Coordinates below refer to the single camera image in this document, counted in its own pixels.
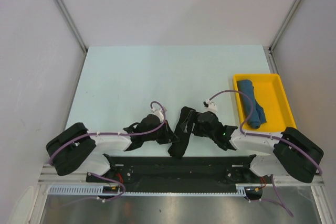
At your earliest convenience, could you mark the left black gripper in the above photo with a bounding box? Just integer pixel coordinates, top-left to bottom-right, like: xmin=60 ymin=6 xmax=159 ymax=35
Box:
xmin=143 ymin=119 xmax=179 ymax=144

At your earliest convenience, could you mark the black printed t-shirt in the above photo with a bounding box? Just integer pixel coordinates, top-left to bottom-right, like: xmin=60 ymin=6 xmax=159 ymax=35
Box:
xmin=168 ymin=106 xmax=196 ymax=159

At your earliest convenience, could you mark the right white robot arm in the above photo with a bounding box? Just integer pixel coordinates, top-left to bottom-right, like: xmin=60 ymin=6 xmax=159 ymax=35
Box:
xmin=176 ymin=108 xmax=324 ymax=183

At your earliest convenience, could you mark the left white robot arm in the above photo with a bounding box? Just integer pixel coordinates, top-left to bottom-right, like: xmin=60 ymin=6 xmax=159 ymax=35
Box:
xmin=46 ymin=114 xmax=180 ymax=182

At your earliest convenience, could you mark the rolled blue t-shirt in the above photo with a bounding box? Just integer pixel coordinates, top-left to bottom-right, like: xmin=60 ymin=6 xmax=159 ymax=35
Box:
xmin=237 ymin=80 xmax=267 ymax=129

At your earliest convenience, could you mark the yellow plastic tray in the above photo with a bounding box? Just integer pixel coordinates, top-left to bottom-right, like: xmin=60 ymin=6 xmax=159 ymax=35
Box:
xmin=233 ymin=73 xmax=297 ymax=132

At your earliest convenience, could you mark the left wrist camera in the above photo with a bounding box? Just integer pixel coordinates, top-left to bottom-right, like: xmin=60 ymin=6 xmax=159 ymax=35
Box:
xmin=151 ymin=108 xmax=166 ymax=121

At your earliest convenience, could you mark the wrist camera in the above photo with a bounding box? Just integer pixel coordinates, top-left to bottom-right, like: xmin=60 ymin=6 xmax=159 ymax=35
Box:
xmin=203 ymin=99 xmax=218 ymax=113
xmin=151 ymin=108 xmax=166 ymax=121

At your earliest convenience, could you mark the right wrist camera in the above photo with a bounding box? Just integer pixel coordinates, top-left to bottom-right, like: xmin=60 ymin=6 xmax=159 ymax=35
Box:
xmin=203 ymin=99 xmax=218 ymax=113

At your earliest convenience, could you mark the grey cable duct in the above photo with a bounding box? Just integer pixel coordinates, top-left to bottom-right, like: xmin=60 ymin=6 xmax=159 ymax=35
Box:
xmin=48 ymin=185 xmax=261 ymax=197

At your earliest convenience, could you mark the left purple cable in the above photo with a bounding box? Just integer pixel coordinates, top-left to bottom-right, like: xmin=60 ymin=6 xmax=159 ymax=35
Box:
xmin=49 ymin=100 xmax=167 ymax=204

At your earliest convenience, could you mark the purple cable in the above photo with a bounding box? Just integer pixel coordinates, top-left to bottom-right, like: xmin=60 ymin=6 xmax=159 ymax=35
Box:
xmin=209 ymin=90 xmax=323 ymax=218
xmin=49 ymin=100 xmax=167 ymax=204

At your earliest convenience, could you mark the right aluminium frame post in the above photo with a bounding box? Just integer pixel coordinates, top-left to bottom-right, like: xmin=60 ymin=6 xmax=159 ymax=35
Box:
xmin=270 ymin=0 xmax=317 ymax=51

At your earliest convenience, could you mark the aluminium frame post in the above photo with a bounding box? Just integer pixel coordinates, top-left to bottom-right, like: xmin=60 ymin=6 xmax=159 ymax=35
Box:
xmin=39 ymin=0 xmax=88 ymax=53
xmin=270 ymin=0 xmax=317 ymax=51

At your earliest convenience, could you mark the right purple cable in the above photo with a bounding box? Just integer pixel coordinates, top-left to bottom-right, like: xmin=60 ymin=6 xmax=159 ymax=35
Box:
xmin=209 ymin=90 xmax=323 ymax=218

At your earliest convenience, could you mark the left aluminium frame post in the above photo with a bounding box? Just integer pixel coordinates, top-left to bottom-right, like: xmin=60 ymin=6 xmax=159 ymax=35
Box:
xmin=39 ymin=0 xmax=88 ymax=53

